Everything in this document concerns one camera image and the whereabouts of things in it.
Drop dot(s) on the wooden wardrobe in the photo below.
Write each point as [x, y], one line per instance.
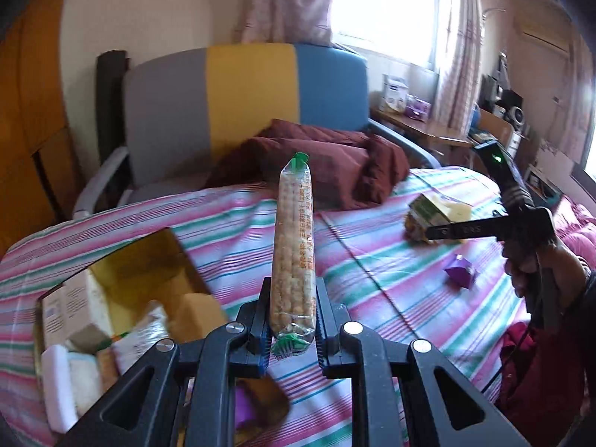
[28, 102]

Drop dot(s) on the purple box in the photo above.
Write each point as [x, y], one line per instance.
[417, 107]

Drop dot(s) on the wall air conditioner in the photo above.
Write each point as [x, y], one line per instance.
[542, 32]

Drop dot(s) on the yellow green carton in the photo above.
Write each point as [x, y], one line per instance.
[428, 212]

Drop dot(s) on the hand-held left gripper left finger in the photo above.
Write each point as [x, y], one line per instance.
[258, 335]

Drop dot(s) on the black stereo speaker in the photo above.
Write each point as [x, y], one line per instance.
[510, 105]

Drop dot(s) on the striped tablecloth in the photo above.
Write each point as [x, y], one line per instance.
[372, 265]

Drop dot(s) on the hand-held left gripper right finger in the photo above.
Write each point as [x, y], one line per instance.
[326, 335]

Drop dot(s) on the wooden side desk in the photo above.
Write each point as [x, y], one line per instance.
[433, 135]

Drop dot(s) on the pink patterned curtain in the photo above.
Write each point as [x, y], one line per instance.
[288, 0]
[458, 46]

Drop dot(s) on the maroon cloth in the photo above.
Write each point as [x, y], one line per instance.
[326, 158]

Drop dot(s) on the grey yellow blue chair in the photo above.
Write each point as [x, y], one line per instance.
[163, 111]

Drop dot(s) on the white sponge block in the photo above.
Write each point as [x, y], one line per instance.
[56, 386]

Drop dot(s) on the pale textured pad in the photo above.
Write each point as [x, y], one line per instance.
[86, 382]

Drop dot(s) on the white printed packet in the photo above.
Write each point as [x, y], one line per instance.
[139, 340]

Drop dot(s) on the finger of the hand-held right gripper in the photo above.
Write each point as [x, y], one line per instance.
[461, 230]

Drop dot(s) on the corn snack packet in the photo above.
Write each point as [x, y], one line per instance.
[291, 251]

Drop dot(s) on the gold metal tin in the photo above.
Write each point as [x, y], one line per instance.
[139, 265]

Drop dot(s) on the pink floral blanket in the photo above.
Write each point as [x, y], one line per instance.
[579, 223]

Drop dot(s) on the dark chair back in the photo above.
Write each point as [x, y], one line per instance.
[111, 98]

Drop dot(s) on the purple packet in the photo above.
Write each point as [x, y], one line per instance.
[461, 272]

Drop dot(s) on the yellow sponge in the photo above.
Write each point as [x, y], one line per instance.
[200, 312]

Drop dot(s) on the person's right hand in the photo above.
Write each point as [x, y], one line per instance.
[565, 279]

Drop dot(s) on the white cardboard box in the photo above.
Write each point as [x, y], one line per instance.
[53, 312]
[86, 298]

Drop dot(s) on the maroon garment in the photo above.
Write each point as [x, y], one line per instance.
[540, 377]

